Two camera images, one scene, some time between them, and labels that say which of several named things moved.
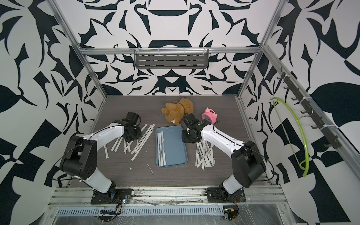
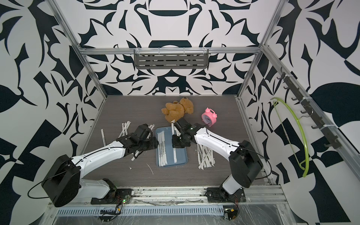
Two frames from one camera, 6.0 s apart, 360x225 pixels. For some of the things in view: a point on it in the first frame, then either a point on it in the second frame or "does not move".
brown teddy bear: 175,112 does not move
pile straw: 204,156 -> 173,134
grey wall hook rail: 328,131 does not move
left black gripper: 131,139 -> 154,143
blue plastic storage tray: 176,150 does not move
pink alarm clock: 209,115 does not move
